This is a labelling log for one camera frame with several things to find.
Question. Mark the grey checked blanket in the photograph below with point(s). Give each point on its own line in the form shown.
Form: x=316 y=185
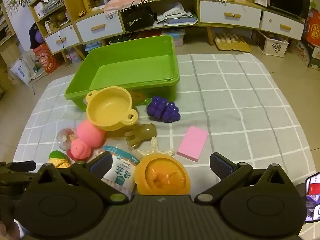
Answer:
x=237 y=105

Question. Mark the clear plastic storage box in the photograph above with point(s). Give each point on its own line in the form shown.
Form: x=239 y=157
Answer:
x=175 y=38

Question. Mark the pink rectangular block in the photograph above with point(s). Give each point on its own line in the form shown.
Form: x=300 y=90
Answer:
x=192 y=143

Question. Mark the olive toy hand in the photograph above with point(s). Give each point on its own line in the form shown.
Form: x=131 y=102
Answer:
x=145 y=131

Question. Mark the black microwave oven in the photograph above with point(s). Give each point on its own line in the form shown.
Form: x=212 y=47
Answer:
x=287 y=2

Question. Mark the stack of folded cloths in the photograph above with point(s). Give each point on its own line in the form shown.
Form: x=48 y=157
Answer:
x=175 y=15

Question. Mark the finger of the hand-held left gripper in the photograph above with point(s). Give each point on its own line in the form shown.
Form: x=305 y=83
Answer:
x=21 y=166

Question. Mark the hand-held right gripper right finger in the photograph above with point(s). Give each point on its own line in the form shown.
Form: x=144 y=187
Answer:
x=221 y=165

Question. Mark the white plastic bag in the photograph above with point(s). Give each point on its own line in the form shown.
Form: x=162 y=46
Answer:
x=23 y=70

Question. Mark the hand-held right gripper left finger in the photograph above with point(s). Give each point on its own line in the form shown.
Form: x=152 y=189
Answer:
x=101 y=163

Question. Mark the brown toy flower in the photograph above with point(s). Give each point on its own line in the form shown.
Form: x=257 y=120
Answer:
x=138 y=97

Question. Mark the clear cotton swab jar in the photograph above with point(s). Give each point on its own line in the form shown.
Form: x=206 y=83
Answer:
x=120 y=171

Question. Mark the purple toy grapes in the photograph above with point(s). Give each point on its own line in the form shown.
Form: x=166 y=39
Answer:
x=162 y=110

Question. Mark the red printed box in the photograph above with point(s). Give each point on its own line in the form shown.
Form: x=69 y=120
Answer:
x=312 y=32

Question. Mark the yellow green toy corn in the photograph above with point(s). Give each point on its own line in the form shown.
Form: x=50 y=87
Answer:
x=58 y=160

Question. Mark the yellow toy pot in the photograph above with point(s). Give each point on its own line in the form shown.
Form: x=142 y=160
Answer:
x=110 y=107

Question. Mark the white printed sack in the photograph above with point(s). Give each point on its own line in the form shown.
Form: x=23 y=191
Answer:
x=301 y=52

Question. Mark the beige starfish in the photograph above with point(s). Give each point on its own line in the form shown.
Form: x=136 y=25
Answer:
x=153 y=149

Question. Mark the dark purple garment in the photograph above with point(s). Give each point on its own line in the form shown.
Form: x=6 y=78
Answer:
x=36 y=36

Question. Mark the yellow egg tray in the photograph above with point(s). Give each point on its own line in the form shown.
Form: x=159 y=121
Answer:
x=231 y=42

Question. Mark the pink toy ball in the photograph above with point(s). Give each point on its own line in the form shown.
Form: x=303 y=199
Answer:
x=90 y=132

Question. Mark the green plastic bin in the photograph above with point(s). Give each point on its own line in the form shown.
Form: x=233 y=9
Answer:
x=130 y=72

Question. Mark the pink swirl toy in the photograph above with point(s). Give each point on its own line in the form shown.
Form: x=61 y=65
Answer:
x=80 y=150

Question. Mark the clear capsule ball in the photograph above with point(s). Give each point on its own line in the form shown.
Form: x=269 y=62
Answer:
x=63 y=140

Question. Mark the black bag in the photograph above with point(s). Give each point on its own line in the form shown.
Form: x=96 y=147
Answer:
x=138 y=18

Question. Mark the white plastic crate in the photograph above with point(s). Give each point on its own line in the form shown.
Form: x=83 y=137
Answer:
x=275 y=46

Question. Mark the wooden shelf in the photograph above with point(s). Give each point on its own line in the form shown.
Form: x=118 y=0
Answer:
x=6 y=30

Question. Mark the orange toy bowl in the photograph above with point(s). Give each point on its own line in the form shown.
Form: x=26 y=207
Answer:
x=162 y=175

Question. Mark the orange printed bag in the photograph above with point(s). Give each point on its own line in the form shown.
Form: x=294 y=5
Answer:
x=46 y=60

